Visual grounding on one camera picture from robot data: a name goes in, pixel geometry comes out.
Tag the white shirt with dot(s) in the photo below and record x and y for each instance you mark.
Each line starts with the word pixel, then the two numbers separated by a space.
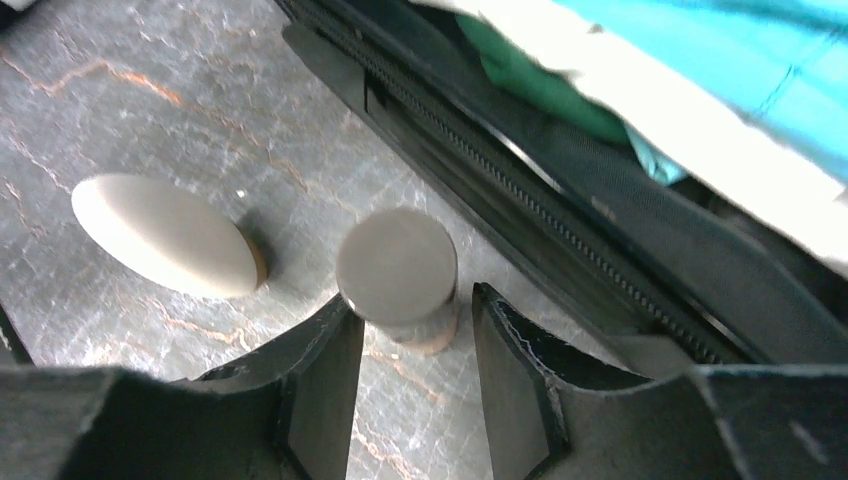
pixel 739 159

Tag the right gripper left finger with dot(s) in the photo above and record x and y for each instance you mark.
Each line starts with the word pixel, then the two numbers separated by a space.
pixel 282 411

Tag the light aqua shirt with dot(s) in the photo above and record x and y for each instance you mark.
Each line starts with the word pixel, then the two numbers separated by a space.
pixel 656 164

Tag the black suitcase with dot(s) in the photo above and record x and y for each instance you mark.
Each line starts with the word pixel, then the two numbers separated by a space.
pixel 636 260

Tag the brown grey cylindrical bottle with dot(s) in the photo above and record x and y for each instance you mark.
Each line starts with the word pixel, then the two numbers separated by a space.
pixel 397 269

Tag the small white round jar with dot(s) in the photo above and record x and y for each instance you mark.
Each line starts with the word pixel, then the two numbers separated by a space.
pixel 169 236

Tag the dark green shirt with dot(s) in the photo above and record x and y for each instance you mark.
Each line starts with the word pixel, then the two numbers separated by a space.
pixel 511 70

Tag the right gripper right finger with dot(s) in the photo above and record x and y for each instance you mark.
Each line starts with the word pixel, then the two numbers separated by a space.
pixel 553 411

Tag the teal shorts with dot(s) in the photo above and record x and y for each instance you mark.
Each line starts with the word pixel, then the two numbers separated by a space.
pixel 782 64

